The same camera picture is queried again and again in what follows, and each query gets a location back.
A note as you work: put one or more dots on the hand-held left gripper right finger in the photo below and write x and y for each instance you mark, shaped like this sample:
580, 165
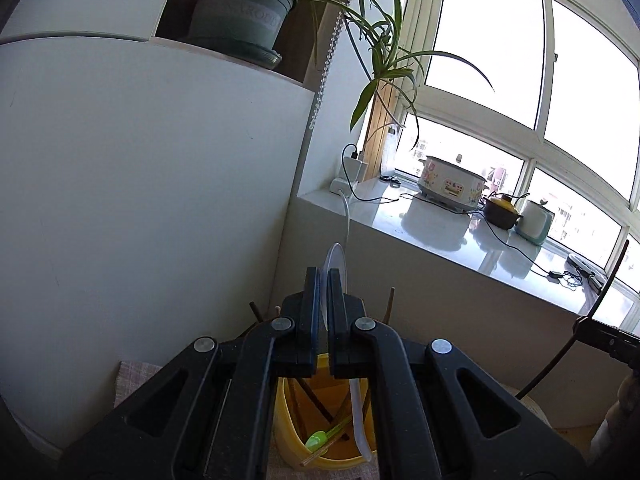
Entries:
336, 310

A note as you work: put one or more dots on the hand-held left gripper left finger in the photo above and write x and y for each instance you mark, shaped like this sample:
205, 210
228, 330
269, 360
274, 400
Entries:
313, 310

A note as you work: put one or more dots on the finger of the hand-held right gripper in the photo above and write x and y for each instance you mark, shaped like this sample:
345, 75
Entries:
615, 340

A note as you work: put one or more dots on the clear plastic spoon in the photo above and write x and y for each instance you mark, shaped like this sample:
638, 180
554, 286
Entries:
332, 260

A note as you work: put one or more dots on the black chopstick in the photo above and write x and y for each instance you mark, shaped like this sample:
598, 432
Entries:
607, 285

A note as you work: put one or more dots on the yellow plastic container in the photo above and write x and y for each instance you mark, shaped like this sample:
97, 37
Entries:
286, 430

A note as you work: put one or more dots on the green plastic spoon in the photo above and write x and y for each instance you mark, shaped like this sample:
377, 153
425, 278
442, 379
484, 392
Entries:
316, 441

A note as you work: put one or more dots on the person's right hand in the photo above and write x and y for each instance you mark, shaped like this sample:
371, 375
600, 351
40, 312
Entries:
625, 395

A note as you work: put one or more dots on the white windowsill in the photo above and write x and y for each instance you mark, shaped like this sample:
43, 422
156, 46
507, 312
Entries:
430, 230

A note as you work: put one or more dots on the white power strip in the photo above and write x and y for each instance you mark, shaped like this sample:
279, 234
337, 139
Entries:
342, 186

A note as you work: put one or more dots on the mint green jar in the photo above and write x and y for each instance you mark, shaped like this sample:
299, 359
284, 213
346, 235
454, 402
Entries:
535, 222

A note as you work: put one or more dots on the white charger plug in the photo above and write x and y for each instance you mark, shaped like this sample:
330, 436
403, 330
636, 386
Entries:
356, 167

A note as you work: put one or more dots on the clear plastic bottle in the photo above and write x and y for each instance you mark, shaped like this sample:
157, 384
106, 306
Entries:
390, 155

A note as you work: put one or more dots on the brown pot with yellow lid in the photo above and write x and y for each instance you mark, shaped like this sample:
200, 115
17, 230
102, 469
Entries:
502, 212

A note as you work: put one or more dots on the floral white slow cooker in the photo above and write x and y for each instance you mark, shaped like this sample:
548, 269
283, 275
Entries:
450, 182

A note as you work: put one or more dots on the wooden plank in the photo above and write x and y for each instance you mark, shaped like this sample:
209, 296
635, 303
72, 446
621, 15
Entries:
380, 125

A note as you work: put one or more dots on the pink plaid tablecloth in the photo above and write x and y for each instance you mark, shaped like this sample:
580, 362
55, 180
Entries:
135, 380

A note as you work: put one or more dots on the white cabinet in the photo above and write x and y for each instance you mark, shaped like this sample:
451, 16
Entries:
150, 185

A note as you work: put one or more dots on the spider plant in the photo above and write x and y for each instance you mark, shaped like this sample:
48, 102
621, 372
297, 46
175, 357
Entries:
385, 45

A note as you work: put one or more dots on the green plant pot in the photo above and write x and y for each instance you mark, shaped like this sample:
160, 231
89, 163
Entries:
240, 15

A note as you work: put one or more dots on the window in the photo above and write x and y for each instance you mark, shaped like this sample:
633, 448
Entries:
490, 35

